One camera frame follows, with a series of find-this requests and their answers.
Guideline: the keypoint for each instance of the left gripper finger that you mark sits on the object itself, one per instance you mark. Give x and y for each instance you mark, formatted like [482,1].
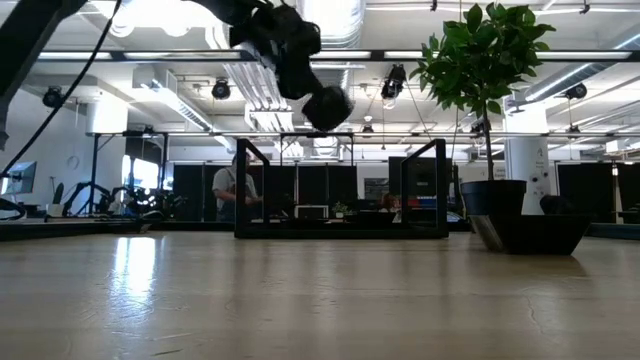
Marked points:
[340,105]
[317,114]

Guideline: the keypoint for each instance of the black glossy square mini plate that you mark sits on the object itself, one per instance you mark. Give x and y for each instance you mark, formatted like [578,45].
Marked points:
[545,235]

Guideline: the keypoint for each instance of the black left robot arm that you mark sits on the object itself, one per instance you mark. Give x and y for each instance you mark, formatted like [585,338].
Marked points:
[25,35]

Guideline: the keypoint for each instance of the black overhead light bar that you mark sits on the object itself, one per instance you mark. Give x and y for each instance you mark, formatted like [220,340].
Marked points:
[377,55]

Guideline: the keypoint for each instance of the dark framed poster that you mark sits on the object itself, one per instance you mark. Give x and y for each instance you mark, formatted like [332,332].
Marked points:
[376,189]

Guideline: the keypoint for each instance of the small green desk plant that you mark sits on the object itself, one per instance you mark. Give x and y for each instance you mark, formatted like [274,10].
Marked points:
[340,207]

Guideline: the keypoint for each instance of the white framed black box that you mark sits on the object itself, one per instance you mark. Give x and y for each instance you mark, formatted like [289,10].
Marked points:
[311,211]

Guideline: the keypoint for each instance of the black partition panel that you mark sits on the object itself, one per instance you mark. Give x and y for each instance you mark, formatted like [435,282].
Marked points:
[582,190]
[187,192]
[422,175]

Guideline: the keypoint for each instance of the person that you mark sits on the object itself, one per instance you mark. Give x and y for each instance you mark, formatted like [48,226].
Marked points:
[390,201]
[225,182]

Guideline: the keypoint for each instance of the red and blue storage bins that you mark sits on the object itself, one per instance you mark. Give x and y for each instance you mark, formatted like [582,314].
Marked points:
[422,202]

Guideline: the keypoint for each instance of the green plant in black pot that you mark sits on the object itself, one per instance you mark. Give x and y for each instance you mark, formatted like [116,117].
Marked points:
[492,197]

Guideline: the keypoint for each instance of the black background robot rig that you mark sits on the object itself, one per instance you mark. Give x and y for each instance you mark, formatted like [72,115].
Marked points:
[145,202]

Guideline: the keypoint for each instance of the white round column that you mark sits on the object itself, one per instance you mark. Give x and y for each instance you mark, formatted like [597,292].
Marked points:
[535,160]

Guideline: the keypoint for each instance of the office chair with black jacket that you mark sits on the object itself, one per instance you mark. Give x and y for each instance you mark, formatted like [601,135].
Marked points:
[555,205]

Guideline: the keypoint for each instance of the background computer monitor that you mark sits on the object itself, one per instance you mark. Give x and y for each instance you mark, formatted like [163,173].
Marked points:
[20,177]

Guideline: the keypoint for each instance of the silver ventilation duct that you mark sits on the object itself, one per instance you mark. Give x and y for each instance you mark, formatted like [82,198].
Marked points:
[345,20]

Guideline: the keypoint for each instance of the black background station frame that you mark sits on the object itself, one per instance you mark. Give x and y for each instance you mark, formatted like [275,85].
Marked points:
[94,175]

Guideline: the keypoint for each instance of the white round wall clock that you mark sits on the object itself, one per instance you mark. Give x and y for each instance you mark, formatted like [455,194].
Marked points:
[73,161]

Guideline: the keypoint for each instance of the black aluminium rig frame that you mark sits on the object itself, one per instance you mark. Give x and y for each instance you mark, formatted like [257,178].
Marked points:
[75,231]

